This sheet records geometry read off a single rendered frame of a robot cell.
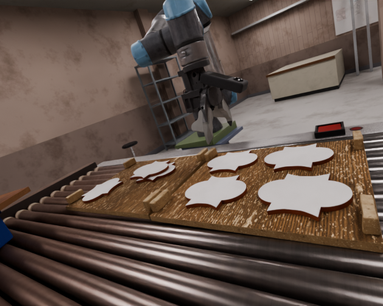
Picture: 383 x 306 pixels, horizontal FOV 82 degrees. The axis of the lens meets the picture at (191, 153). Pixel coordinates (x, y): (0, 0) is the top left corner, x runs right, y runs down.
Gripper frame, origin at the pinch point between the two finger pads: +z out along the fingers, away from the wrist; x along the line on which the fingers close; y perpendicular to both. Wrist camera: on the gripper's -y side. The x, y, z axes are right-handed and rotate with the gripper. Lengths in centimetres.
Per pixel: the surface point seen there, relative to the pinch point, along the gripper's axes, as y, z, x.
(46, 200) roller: 82, 11, 22
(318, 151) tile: -22.1, 8.0, -1.1
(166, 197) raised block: 8.6, 7.6, 20.3
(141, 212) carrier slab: 13.8, 9.0, 24.8
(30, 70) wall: 346, -110, -119
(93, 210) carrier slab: 34.6, 9.4, 25.8
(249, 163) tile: -6.5, 8.0, 2.8
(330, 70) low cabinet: 0, 55, -584
